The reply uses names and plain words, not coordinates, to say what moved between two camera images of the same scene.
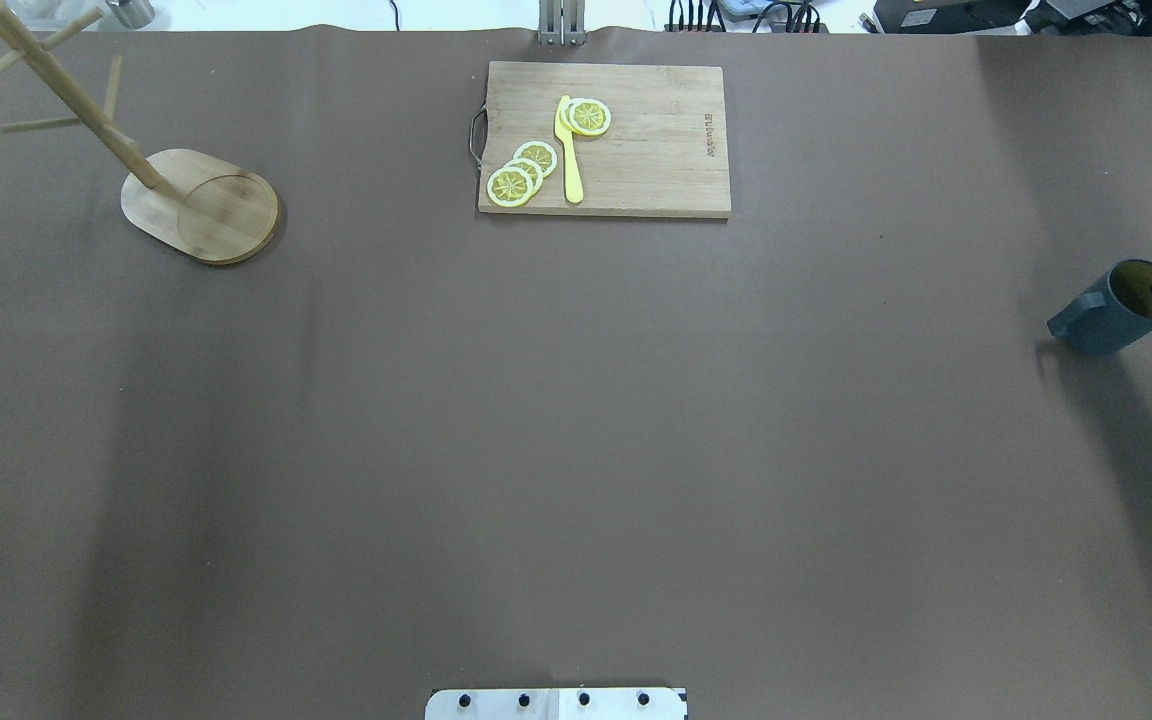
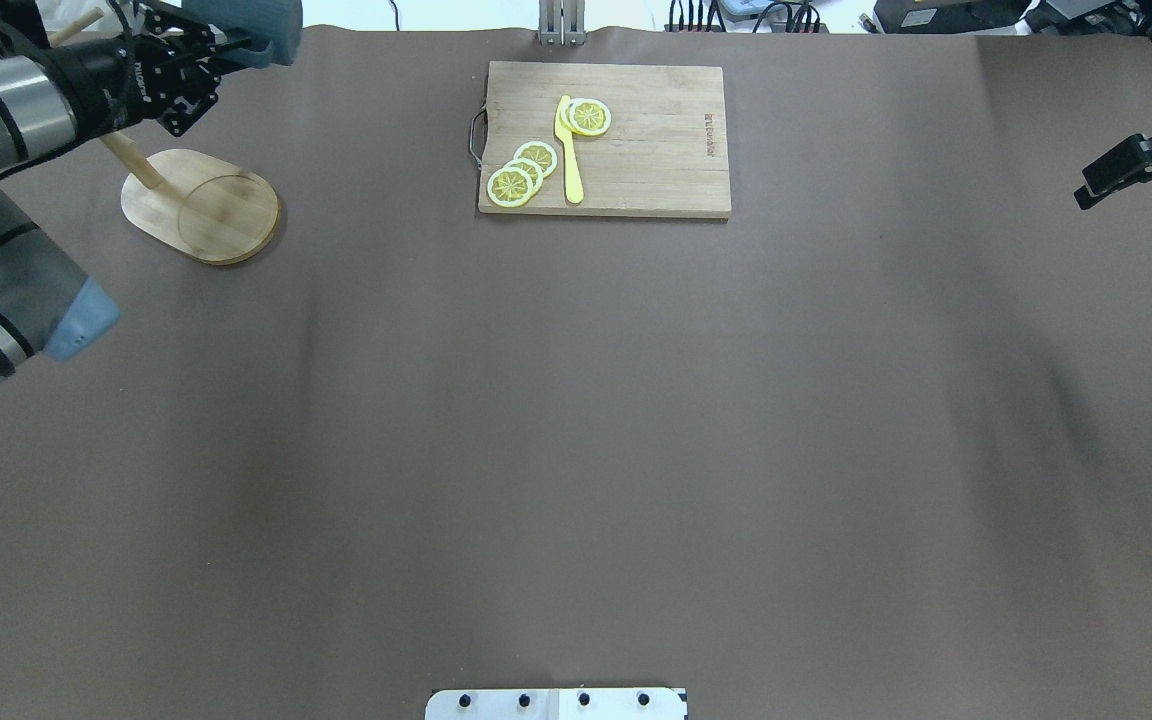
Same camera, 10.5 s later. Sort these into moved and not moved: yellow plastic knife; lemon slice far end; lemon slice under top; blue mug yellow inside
Moved: blue mug yellow inside
Not moved: lemon slice under top; yellow plastic knife; lemon slice far end
